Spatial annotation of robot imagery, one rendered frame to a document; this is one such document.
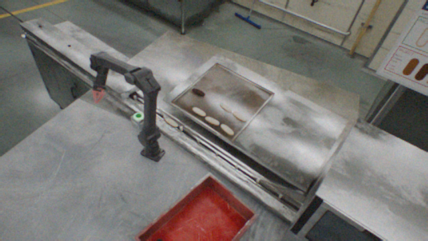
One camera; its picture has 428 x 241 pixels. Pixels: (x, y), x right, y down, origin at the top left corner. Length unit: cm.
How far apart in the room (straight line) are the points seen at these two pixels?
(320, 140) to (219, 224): 79
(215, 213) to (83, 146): 84
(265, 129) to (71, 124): 119
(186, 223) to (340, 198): 71
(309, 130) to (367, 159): 60
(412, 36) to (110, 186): 174
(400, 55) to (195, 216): 139
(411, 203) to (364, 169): 18
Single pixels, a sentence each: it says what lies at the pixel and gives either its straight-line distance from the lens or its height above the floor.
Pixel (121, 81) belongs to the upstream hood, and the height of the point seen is 92.
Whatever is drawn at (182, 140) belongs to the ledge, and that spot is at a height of 86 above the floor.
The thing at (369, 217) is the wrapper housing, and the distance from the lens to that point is 108.
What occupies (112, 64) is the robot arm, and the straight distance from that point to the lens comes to 144.
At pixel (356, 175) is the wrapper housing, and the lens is 116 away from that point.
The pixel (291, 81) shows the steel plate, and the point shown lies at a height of 82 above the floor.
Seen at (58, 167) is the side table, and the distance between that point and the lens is 168.
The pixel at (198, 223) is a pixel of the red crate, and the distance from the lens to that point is 140.
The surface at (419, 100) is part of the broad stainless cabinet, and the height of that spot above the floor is 81.
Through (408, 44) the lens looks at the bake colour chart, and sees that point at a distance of 180.
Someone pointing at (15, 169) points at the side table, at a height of 82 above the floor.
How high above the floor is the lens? 210
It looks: 45 degrees down
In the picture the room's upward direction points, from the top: 9 degrees clockwise
